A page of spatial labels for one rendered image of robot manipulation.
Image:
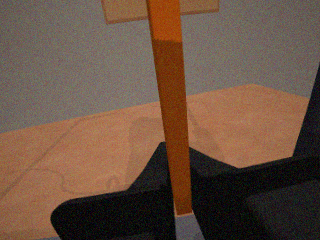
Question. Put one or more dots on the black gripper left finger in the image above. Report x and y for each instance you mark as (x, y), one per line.
(146, 207)

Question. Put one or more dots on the orange bar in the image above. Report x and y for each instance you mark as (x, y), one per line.
(167, 45)

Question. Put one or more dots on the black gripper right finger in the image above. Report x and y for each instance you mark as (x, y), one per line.
(219, 190)

